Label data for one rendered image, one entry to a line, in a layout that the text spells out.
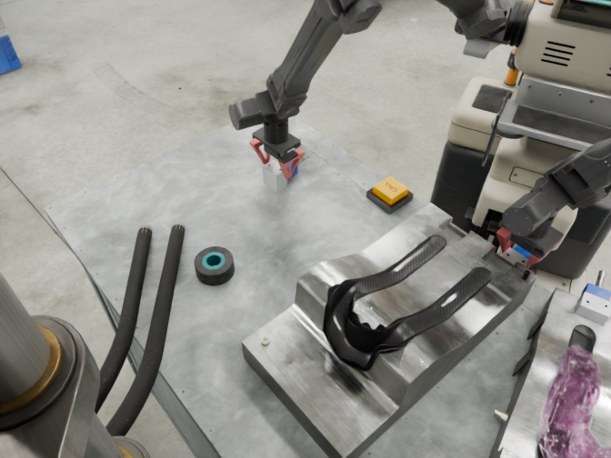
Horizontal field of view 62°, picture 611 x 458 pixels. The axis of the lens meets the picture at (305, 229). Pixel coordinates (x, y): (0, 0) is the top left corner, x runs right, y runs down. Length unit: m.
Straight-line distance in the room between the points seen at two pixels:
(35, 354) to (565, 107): 1.06
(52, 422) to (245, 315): 0.64
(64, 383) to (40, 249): 2.03
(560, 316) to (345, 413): 0.45
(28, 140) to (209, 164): 1.86
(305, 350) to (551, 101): 0.72
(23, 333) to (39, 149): 2.63
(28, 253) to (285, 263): 1.55
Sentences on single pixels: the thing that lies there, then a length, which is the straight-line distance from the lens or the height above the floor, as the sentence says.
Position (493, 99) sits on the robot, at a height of 0.81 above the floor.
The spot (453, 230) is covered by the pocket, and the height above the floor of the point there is 0.87.
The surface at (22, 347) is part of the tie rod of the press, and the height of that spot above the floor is 1.33.
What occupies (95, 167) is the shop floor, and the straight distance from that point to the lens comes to 2.76.
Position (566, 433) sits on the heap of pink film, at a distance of 0.89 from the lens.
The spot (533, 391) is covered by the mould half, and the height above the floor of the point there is 0.89.
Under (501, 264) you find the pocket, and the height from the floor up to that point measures 0.86.
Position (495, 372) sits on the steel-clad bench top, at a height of 0.80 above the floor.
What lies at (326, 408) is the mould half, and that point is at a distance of 0.85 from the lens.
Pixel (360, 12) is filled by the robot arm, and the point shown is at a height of 1.35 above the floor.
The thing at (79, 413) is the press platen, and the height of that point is 1.27.
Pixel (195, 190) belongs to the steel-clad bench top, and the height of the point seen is 0.80.
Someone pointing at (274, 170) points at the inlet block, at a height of 0.85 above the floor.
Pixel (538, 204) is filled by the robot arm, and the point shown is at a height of 1.06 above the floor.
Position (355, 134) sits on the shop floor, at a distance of 2.81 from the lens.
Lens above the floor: 1.64
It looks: 46 degrees down
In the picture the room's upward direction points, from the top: 1 degrees clockwise
